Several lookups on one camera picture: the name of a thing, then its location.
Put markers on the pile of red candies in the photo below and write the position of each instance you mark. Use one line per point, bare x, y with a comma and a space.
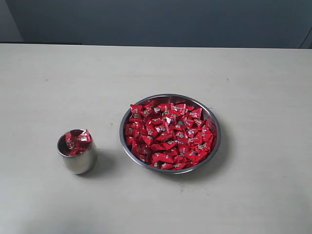
168, 141

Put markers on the stainless steel bowl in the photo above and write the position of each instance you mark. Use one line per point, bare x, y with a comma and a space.
214, 126

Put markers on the red candies inside cup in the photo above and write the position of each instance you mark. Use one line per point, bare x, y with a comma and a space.
74, 142

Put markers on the stainless steel cup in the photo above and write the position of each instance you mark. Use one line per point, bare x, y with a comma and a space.
82, 163

